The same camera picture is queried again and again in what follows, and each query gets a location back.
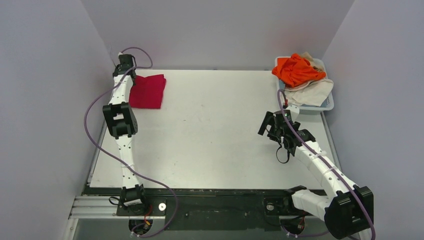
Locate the red t-shirt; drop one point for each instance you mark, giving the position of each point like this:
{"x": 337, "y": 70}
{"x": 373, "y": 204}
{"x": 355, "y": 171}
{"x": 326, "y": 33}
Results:
{"x": 148, "y": 92}

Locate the light blue garment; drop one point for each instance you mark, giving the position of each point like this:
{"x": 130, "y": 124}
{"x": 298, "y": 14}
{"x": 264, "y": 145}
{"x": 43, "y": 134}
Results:
{"x": 281, "y": 85}

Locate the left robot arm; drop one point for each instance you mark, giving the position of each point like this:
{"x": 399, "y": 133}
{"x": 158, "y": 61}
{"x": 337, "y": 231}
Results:
{"x": 122, "y": 126}

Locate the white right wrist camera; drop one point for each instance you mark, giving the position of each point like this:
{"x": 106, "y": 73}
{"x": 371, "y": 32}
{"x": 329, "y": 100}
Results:
{"x": 294, "y": 110}

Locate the white plastic laundry basket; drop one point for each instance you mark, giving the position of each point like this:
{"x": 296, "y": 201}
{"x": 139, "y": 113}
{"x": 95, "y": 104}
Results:
{"x": 317, "y": 64}

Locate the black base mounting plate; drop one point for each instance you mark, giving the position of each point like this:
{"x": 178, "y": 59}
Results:
{"x": 207, "y": 210}

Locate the cream white t-shirt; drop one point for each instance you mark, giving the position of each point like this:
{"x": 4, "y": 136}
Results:
{"x": 314, "y": 94}

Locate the aluminium rail frame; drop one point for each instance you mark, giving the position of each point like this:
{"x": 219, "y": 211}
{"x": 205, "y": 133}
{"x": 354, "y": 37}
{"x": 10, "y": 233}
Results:
{"x": 91, "y": 219}

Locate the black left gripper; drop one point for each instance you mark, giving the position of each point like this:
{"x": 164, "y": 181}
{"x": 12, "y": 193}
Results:
{"x": 125, "y": 60}

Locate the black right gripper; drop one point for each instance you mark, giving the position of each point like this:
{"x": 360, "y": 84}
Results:
{"x": 274, "y": 126}

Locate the orange t-shirt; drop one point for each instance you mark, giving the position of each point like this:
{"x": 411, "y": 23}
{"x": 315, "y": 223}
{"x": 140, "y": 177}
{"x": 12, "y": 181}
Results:
{"x": 295, "y": 71}

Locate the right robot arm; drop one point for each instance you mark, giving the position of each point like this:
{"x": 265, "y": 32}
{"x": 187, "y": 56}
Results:
{"x": 346, "y": 209}

